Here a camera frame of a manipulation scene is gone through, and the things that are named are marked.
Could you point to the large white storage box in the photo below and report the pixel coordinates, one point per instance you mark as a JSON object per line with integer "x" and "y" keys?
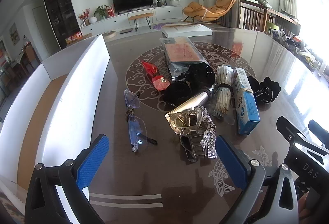
{"x": 77, "y": 100}

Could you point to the orange lounge chair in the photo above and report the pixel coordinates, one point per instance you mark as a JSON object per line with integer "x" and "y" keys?
{"x": 198, "y": 9}

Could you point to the small potted plant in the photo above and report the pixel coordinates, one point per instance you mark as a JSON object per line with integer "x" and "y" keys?
{"x": 158, "y": 0}

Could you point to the red flower branches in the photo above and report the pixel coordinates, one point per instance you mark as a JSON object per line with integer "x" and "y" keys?
{"x": 83, "y": 15}

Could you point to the bundle of beige sticks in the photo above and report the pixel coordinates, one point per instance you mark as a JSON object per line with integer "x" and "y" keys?
{"x": 223, "y": 100}

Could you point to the framed wall picture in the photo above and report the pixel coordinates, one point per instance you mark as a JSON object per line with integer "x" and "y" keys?
{"x": 14, "y": 34}

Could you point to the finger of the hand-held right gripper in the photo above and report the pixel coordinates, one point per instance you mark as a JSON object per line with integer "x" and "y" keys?
{"x": 320, "y": 134}
{"x": 285, "y": 127}

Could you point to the orange gift boxes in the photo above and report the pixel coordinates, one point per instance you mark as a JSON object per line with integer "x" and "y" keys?
{"x": 74, "y": 38}

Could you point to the red candy packet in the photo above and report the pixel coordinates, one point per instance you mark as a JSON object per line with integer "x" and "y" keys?
{"x": 154, "y": 72}

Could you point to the smoky clear hair clip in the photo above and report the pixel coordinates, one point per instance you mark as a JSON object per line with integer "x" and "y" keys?
{"x": 191, "y": 148}

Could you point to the bushy green potted plant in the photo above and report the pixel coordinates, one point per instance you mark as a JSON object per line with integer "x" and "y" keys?
{"x": 100, "y": 11}

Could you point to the blue and white box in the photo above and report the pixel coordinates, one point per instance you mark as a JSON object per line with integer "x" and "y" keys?
{"x": 246, "y": 111}

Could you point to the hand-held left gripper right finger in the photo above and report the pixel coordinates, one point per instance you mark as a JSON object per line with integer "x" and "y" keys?
{"x": 231, "y": 165}

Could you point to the purple round floor mat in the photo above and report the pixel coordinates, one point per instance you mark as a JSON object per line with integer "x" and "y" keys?
{"x": 159, "y": 26}

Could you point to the black beaded velvet scrunchie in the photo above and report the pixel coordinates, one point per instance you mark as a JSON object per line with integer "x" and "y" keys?
{"x": 203, "y": 75}

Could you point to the gold cream tube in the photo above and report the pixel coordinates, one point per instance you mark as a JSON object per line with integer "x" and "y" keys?
{"x": 195, "y": 100}

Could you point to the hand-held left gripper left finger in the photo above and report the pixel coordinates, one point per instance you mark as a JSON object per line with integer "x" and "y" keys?
{"x": 92, "y": 162}

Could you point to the wooden stool with metal legs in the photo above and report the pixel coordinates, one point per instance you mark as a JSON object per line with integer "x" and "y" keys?
{"x": 140, "y": 16}

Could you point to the dark wooden chair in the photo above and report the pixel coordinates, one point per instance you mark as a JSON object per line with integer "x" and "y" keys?
{"x": 253, "y": 8}

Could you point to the clear plastic hair clip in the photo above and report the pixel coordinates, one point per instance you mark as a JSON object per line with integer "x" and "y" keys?
{"x": 180, "y": 123}

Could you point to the rhinestone mesh ribbon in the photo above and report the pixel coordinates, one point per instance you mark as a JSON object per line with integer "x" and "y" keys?
{"x": 208, "y": 131}

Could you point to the small wooden cabinet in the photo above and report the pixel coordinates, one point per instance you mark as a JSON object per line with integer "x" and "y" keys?
{"x": 30, "y": 54}

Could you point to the pile of assorted clutter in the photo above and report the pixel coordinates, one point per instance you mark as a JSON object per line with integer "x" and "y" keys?
{"x": 298, "y": 46}

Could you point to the black velvet scrunchie zigzag trim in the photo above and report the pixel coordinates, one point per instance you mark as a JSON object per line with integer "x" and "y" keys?
{"x": 264, "y": 90}
{"x": 180, "y": 93}

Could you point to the round beige floor cushion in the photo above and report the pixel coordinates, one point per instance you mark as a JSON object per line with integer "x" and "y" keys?
{"x": 110, "y": 34}

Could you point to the dark glass display cabinet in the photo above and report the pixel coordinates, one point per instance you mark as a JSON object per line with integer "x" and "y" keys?
{"x": 61, "y": 8}

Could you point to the white round vase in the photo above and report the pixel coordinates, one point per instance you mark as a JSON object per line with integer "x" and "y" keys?
{"x": 92, "y": 20}

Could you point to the red gift box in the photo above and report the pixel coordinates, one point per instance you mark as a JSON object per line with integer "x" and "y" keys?
{"x": 110, "y": 11}

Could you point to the black tray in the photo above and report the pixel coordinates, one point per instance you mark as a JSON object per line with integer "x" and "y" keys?
{"x": 180, "y": 52}

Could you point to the clear blue eyeglasses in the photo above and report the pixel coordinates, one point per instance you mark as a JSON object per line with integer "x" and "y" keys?
{"x": 136, "y": 129}

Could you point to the white television cabinet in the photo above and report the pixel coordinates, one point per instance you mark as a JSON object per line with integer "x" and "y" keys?
{"x": 167, "y": 13}

